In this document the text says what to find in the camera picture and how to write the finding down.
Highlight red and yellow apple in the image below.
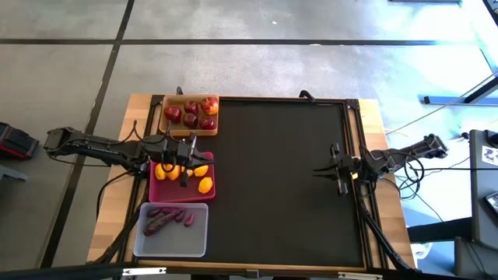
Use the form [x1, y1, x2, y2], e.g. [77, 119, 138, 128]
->
[201, 96, 219, 117]

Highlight black floor cable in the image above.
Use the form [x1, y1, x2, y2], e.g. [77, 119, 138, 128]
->
[96, 170, 132, 219]

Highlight silver gantry bracket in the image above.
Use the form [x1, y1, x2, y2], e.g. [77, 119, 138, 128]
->
[337, 271, 384, 280]
[121, 266, 168, 278]

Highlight purple sweet potato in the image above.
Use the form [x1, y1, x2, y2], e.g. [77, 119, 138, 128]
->
[142, 209, 182, 237]

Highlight black desk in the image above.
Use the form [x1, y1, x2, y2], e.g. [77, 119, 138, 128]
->
[468, 129, 498, 250]

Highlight black cable bundle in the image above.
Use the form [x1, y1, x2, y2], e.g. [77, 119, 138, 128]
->
[388, 149, 444, 222]

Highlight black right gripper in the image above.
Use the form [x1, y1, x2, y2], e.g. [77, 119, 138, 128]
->
[313, 143, 365, 195]

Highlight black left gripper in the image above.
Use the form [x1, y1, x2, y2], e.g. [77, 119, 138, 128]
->
[163, 131, 215, 188]

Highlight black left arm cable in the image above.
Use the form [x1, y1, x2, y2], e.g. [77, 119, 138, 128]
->
[128, 119, 178, 184]

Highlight white patterned sticker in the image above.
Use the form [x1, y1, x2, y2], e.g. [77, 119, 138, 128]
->
[481, 145, 498, 167]

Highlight blue metal bar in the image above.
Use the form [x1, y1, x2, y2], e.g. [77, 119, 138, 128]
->
[423, 95, 498, 107]

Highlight grey metal bracket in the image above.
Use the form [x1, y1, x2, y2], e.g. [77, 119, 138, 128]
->
[0, 165, 30, 183]

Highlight clear plastic basket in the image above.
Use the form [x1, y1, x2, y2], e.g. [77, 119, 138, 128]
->
[132, 201, 210, 258]

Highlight black metal table frame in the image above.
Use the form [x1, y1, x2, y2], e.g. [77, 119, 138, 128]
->
[91, 93, 417, 273]

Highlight black diagonal stand leg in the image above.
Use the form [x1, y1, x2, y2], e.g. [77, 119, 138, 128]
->
[465, 75, 498, 104]

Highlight white and green item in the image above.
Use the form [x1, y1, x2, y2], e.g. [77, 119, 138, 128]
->
[410, 243, 429, 261]

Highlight pink plastic basket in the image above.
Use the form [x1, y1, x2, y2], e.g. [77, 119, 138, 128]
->
[149, 152, 216, 204]

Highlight white cord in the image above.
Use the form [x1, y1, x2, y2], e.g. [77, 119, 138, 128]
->
[384, 72, 498, 135]

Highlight black table mat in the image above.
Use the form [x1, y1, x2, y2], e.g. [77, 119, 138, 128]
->
[157, 96, 366, 268]

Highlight red and black case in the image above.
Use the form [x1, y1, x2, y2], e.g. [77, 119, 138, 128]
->
[0, 121, 40, 160]

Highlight black overhead gantry bar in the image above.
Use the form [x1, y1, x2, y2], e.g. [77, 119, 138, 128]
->
[0, 262, 498, 280]

